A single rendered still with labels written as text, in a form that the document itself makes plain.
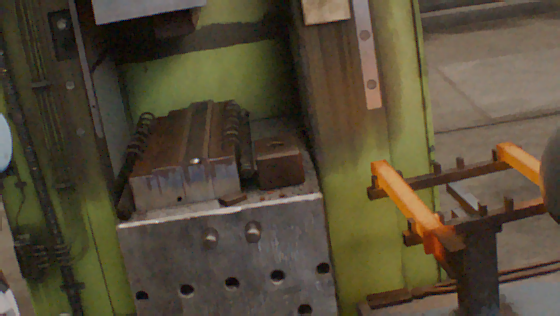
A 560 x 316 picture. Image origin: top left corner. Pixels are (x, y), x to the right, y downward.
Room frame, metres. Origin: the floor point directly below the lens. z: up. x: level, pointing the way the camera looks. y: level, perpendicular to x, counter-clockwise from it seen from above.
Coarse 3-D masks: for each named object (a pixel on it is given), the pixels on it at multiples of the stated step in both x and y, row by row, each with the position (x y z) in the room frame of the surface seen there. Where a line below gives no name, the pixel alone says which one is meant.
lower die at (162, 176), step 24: (168, 120) 1.69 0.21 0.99; (216, 120) 1.61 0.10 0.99; (168, 144) 1.50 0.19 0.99; (216, 144) 1.44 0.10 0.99; (144, 168) 1.40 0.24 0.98; (168, 168) 1.35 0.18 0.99; (192, 168) 1.35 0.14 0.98; (216, 168) 1.35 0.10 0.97; (144, 192) 1.35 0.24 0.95; (168, 192) 1.35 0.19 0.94; (192, 192) 1.35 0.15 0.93; (216, 192) 1.35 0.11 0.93
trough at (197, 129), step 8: (200, 104) 1.75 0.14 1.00; (208, 104) 1.75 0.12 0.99; (200, 112) 1.72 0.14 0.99; (192, 120) 1.64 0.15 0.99; (200, 120) 1.66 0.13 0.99; (192, 128) 1.60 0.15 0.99; (200, 128) 1.59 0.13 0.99; (192, 136) 1.54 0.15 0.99; (200, 136) 1.53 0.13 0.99; (192, 144) 1.48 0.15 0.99; (200, 144) 1.48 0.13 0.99; (192, 152) 1.43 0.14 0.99; (200, 152) 1.42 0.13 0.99; (184, 160) 1.36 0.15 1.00; (200, 160) 1.37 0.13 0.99
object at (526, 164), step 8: (496, 144) 1.34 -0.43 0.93; (504, 144) 1.33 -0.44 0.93; (512, 144) 1.33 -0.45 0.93; (504, 152) 1.30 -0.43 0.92; (512, 152) 1.29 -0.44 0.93; (520, 152) 1.28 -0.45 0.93; (504, 160) 1.31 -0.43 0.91; (512, 160) 1.27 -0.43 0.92; (520, 160) 1.24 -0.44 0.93; (528, 160) 1.23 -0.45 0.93; (536, 160) 1.23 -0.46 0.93; (520, 168) 1.24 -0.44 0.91; (528, 168) 1.20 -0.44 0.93; (536, 168) 1.19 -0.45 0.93; (528, 176) 1.21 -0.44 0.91; (536, 176) 1.17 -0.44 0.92; (536, 184) 1.17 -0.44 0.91
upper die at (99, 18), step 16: (96, 0) 1.35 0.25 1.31; (112, 0) 1.35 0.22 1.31; (128, 0) 1.35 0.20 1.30; (144, 0) 1.35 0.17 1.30; (160, 0) 1.35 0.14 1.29; (176, 0) 1.35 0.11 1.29; (192, 0) 1.35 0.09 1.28; (96, 16) 1.35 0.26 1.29; (112, 16) 1.35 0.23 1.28; (128, 16) 1.35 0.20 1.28
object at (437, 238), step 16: (384, 160) 1.37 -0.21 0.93; (384, 176) 1.28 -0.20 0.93; (400, 176) 1.27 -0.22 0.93; (400, 192) 1.20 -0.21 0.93; (400, 208) 1.18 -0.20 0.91; (416, 208) 1.12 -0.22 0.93; (416, 224) 1.08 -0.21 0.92; (432, 224) 1.05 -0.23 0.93; (432, 240) 1.01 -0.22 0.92; (448, 240) 0.97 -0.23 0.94; (448, 256) 0.96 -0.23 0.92; (448, 272) 0.95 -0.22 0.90; (464, 272) 0.94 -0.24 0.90
